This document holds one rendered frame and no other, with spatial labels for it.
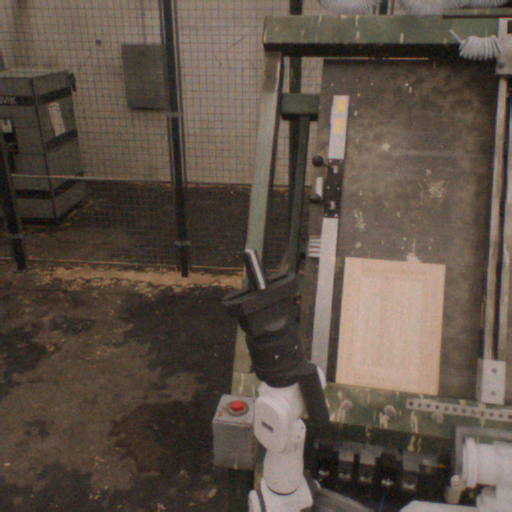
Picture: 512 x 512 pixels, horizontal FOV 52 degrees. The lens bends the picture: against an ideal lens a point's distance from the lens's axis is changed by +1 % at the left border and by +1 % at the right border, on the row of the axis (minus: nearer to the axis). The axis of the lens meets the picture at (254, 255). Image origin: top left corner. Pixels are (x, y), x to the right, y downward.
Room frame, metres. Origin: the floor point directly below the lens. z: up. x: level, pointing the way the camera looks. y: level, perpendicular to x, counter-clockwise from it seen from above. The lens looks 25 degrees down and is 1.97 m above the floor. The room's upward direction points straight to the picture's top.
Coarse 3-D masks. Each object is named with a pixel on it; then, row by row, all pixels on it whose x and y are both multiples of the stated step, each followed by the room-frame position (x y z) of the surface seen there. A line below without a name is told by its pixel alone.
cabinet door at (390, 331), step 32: (352, 288) 1.51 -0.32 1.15; (384, 288) 1.49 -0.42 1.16; (416, 288) 1.48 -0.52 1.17; (352, 320) 1.45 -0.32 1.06; (384, 320) 1.44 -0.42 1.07; (416, 320) 1.43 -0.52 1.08; (352, 352) 1.40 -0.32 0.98; (384, 352) 1.39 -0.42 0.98; (416, 352) 1.38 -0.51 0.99; (352, 384) 1.35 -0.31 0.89; (384, 384) 1.34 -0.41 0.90; (416, 384) 1.32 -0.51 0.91
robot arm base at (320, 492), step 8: (320, 488) 0.53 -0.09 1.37; (312, 496) 0.52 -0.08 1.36; (320, 496) 0.51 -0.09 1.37; (328, 496) 0.50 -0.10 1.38; (336, 496) 0.50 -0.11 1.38; (344, 496) 0.50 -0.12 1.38; (320, 504) 0.50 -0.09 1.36; (328, 504) 0.50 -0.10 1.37; (336, 504) 0.49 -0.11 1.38; (344, 504) 0.49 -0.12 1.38; (352, 504) 0.49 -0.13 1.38; (360, 504) 0.49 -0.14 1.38
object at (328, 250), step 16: (336, 96) 1.83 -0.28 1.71; (336, 144) 1.74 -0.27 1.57; (336, 224) 1.60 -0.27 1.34; (336, 240) 1.58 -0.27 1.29; (320, 256) 1.56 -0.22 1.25; (320, 272) 1.53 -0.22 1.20; (320, 288) 1.50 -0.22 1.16; (320, 304) 1.48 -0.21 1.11; (320, 320) 1.45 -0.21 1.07; (320, 336) 1.42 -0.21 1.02; (320, 352) 1.40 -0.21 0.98; (320, 368) 1.37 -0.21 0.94
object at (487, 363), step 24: (504, 24) 1.78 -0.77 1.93; (504, 48) 1.74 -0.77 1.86; (504, 72) 1.70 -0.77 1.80; (504, 96) 1.70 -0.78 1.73; (504, 120) 1.69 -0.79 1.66; (504, 144) 1.63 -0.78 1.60; (504, 168) 1.61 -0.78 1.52; (504, 192) 1.56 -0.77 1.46; (504, 216) 1.51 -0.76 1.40; (504, 240) 1.47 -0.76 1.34; (504, 264) 1.43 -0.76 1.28; (504, 288) 1.40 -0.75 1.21; (504, 312) 1.36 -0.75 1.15; (480, 336) 1.37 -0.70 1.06; (504, 336) 1.32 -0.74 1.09; (480, 360) 1.32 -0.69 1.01; (504, 360) 1.29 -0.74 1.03; (480, 384) 1.27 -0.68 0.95; (504, 384) 1.25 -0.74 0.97
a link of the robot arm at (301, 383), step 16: (304, 352) 0.69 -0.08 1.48; (256, 368) 0.67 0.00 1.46; (288, 368) 0.66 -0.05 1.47; (304, 368) 0.67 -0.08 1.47; (272, 384) 0.67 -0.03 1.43; (288, 384) 0.66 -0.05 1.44; (304, 384) 0.65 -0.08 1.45; (320, 384) 0.65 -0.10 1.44; (288, 400) 0.65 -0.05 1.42; (304, 400) 0.65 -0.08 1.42; (320, 400) 0.64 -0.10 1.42; (320, 416) 0.64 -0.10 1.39
